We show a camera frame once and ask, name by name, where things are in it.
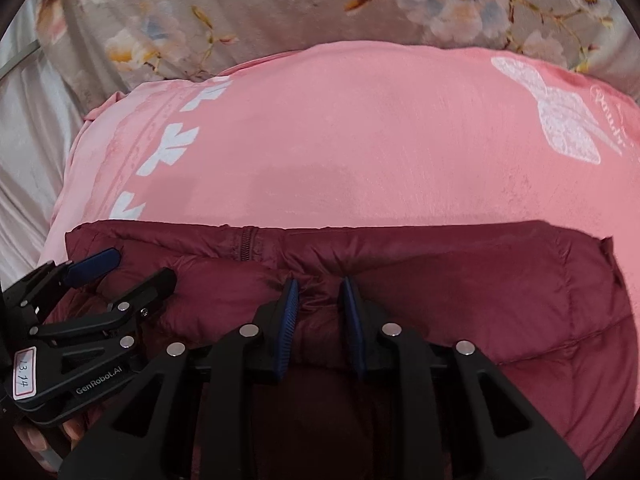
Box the maroon puffer jacket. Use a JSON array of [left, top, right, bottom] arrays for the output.
[[51, 221, 638, 479]]

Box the person's left hand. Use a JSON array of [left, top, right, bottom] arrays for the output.
[[13, 406, 104, 478]]

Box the white satin curtain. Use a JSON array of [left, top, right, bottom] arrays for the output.
[[0, 0, 81, 286]]

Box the pink printed blanket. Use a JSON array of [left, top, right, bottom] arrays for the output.
[[38, 40, 640, 306]]

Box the grey floral bed sheet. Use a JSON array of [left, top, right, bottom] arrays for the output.
[[35, 0, 639, 108]]

